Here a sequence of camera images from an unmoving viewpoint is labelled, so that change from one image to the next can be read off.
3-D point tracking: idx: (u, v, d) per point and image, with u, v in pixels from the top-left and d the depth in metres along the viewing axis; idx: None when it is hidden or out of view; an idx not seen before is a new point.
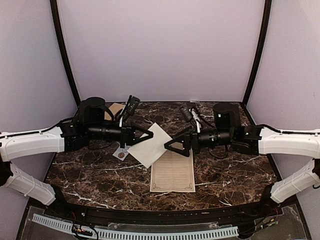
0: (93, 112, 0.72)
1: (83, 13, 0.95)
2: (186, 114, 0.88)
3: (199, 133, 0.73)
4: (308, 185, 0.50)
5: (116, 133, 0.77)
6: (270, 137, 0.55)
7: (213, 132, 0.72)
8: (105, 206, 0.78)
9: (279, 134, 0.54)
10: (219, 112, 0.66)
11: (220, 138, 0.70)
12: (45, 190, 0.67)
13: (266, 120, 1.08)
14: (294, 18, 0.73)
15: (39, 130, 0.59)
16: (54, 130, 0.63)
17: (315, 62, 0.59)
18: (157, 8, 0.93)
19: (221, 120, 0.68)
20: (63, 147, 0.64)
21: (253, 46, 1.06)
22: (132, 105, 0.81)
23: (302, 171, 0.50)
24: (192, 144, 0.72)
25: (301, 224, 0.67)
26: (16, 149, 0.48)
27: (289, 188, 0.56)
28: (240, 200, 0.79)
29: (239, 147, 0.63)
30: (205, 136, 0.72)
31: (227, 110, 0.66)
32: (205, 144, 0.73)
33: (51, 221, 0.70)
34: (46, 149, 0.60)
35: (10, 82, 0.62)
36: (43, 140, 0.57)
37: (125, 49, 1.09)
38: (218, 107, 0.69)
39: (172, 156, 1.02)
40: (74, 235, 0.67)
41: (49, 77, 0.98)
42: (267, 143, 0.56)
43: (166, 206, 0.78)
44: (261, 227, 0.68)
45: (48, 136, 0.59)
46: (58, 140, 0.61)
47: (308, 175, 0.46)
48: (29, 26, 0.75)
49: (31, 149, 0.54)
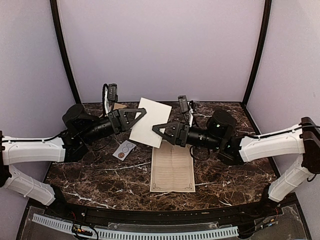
0: (78, 123, 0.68)
1: (83, 13, 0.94)
2: (183, 104, 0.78)
3: (190, 128, 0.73)
4: (301, 180, 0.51)
5: (108, 126, 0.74)
6: (250, 144, 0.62)
7: (203, 133, 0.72)
8: (105, 206, 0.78)
9: (257, 140, 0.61)
10: (218, 122, 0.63)
11: (207, 143, 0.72)
12: (45, 190, 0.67)
13: (266, 120, 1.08)
14: (294, 18, 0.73)
15: (42, 138, 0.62)
16: (57, 141, 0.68)
17: (315, 62, 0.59)
18: (158, 7, 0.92)
19: (216, 130, 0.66)
20: (63, 157, 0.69)
21: (253, 45, 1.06)
22: (111, 91, 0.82)
23: (293, 167, 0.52)
24: (182, 136, 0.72)
25: (302, 224, 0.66)
26: (17, 154, 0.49)
27: (284, 186, 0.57)
28: (240, 200, 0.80)
29: (224, 157, 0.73)
30: (195, 133, 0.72)
31: (227, 122, 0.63)
32: (191, 141, 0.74)
33: (51, 221, 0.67)
34: (46, 157, 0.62)
35: (10, 83, 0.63)
36: (45, 148, 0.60)
37: (125, 48, 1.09)
38: (218, 115, 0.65)
39: (172, 156, 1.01)
40: (74, 235, 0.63)
41: (49, 77, 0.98)
42: (250, 150, 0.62)
43: (166, 206, 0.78)
44: (261, 227, 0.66)
45: (50, 146, 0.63)
46: (60, 150, 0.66)
47: (298, 170, 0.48)
48: (29, 27, 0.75)
49: (33, 155, 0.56)
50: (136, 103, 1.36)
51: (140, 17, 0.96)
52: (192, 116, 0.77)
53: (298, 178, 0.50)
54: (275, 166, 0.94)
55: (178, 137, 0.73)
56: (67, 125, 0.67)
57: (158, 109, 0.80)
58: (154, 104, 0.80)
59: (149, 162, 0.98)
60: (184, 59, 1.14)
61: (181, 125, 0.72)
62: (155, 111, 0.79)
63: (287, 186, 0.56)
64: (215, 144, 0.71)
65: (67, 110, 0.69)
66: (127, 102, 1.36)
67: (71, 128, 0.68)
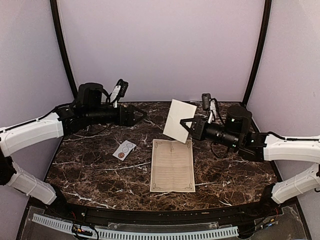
0: (92, 95, 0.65)
1: (83, 13, 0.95)
2: (204, 101, 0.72)
3: (208, 124, 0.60)
4: (311, 188, 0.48)
5: (113, 115, 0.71)
6: (275, 144, 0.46)
7: (221, 130, 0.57)
8: (105, 206, 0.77)
9: (283, 141, 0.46)
10: (233, 116, 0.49)
11: (227, 143, 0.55)
12: (45, 187, 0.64)
13: (266, 121, 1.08)
14: (294, 18, 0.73)
15: (37, 117, 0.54)
16: (51, 116, 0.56)
17: (315, 61, 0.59)
18: (158, 8, 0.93)
19: (233, 126, 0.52)
20: (63, 130, 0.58)
21: (253, 45, 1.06)
22: (123, 87, 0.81)
23: (306, 173, 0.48)
24: (197, 130, 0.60)
25: (302, 224, 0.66)
26: (16, 141, 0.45)
27: (290, 190, 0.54)
28: (240, 200, 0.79)
29: (246, 155, 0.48)
30: (212, 130, 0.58)
31: (245, 115, 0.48)
32: (210, 139, 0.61)
33: (51, 221, 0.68)
34: (49, 135, 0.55)
35: (10, 82, 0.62)
36: (41, 127, 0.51)
37: (125, 48, 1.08)
38: (233, 109, 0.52)
39: (172, 156, 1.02)
40: (74, 235, 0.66)
41: (49, 76, 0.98)
42: (275, 151, 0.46)
43: (166, 206, 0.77)
44: (261, 227, 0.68)
45: (45, 123, 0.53)
46: (56, 124, 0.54)
47: (311, 178, 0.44)
48: (29, 26, 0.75)
49: (34, 138, 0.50)
50: (136, 103, 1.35)
51: (140, 17, 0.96)
52: (211, 114, 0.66)
53: (308, 186, 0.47)
54: (275, 167, 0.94)
55: (192, 132, 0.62)
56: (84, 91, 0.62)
57: (186, 110, 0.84)
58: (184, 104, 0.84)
59: (149, 162, 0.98)
60: (184, 59, 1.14)
61: (200, 119, 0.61)
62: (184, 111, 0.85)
63: (294, 190, 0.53)
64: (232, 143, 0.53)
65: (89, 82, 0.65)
66: (127, 102, 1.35)
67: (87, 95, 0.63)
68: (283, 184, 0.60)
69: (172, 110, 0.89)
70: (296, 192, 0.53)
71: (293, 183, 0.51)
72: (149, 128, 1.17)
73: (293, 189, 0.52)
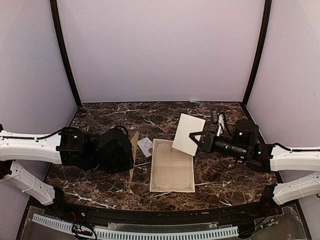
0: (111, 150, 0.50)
1: (83, 13, 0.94)
2: (213, 115, 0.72)
3: (217, 136, 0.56)
4: (313, 192, 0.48)
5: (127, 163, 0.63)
6: (281, 155, 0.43)
7: (229, 141, 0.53)
8: (105, 206, 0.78)
9: (289, 152, 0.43)
10: (241, 129, 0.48)
11: (234, 155, 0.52)
12: (45, 192, 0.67)
13: (266, 121, 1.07)
14: (294, 17, 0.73)
15: (37, 136, 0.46)
16: (54, 139, 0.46)
17: (315, 61, 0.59)
18: (157, 9, 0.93)
19: (240, 139, 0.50)
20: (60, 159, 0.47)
21: (253, 45, 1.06)
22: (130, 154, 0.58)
23: (308, 178, 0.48)
24: (206, 143, 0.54)
25: (301, 224, 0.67)
26: (9, 153, 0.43)
27: (292, 192, 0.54)
28: (240, 200, 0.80)
29: (253, 166, 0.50)
30: (220, 142, 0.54)
31: (252, 128, 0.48)
32: (217, 152, 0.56)
33: (51, 221, 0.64)
34: (47, 159, 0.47)
35: (10, 83, 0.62)
36: (35, 149, 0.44)
37: (125, 47, 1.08)
38: (240, 123, 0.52)
39: (172, 156, 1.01)
40: (74, 235, 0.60)
41: (48, 76, 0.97)
42: (281, 163, 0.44)
43: (166, 206, 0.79)
44: (262, 227, 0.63)
45: (42, 146, 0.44)
46: (53, 152, 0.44)
47: (316, 183, 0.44)
48: (28, 26, 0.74)
49: (29, 156, 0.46)
50: (137, 103, 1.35)
51: (140, 16, 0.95)
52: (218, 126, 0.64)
53: (314, 190, 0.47)
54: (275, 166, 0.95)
55: (201, 145, 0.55)
56: (113, 149, 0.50)
57: (194, 122, 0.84)
58: (192, 118, 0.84)
59: (149, 162, 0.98)
60: (184, 58, 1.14)
61: (210, 132, 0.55)
62: (192, 124, 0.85)
63: (295, 193, 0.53)
64: (239, 155, 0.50)
65: (109, 137, 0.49)
66: (127, 102, 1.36)
67: (115, 156, 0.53)
68: (285, 185, 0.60)
69: (181, 124, 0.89)
70: (297, 195, 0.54)
71: (296, 187, 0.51)
72: (149, 128, 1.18)
73: (296, 193, 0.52)
